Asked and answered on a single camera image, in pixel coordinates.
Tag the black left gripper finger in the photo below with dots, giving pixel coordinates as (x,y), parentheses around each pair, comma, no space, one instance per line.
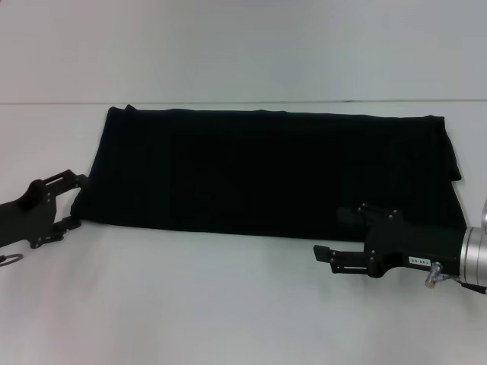
(62,228)
(66,180)

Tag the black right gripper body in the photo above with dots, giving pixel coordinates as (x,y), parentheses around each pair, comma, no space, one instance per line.
(414,243)

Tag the black FREE print t-shirt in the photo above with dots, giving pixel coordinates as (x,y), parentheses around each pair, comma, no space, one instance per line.
(266,171)

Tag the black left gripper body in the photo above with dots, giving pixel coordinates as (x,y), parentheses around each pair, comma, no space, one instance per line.
(26,216)

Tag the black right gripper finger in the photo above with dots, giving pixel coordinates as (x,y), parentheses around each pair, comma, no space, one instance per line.
(361,214)
(342,260)

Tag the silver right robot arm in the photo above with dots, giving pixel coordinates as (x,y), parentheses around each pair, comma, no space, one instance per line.
(475,247)

